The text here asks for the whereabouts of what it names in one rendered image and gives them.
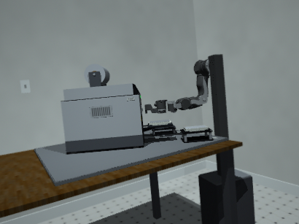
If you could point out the grey cylinder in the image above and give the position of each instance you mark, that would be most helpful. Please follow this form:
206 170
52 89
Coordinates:
104 73

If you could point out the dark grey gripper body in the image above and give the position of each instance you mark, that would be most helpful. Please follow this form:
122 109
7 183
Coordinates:
161 105

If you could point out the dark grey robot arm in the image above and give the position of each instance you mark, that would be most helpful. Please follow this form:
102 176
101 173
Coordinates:
201 68

